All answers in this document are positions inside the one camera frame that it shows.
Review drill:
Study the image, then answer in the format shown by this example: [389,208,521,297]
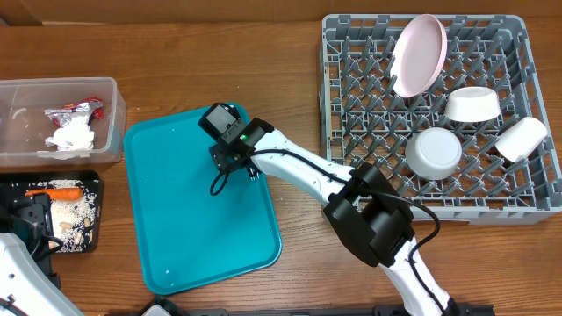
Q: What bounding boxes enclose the orange carrot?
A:
[25,188,83,201]

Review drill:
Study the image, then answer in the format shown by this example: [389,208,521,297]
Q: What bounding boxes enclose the rice and peanut scraps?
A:
[36,179,100,254]

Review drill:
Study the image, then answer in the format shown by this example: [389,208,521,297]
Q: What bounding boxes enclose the white napkin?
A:
[45,117,95,151]

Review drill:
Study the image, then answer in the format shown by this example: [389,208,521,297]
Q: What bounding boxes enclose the foil wrapper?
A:
[44,97,104,127]

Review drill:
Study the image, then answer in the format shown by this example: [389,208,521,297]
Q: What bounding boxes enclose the red sauce packet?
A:
[62,97,104,119]

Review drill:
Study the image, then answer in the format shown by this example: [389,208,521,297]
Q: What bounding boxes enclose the grey bowl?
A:
[405,127,462,180]

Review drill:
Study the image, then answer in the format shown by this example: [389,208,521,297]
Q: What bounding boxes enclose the grey plastic dishwasher rack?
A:
[319,14,561,225]

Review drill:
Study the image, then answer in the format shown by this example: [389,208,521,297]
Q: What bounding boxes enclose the white bowl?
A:
[444,86,501,123]

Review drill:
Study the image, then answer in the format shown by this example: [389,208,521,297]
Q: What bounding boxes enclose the translucent plastic cup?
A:
[495,117,547,162]

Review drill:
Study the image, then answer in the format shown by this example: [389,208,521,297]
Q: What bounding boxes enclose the wooden chopstick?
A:
[321,61,331,160]

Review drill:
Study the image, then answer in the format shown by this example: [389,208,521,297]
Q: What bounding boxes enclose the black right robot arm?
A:
[198,103,460,316]

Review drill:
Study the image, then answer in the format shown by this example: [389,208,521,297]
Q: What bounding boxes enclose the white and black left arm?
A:
[1,184,82,315]

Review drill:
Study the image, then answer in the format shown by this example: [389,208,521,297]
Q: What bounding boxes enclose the black waste tray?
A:
[1,170,104,254]

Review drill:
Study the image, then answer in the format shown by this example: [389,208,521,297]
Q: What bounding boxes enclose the clear plastic bin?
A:
[1,77,126,168]

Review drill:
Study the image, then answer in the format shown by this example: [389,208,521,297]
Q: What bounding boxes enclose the teal plastic tray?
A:
[123,109,282,295]

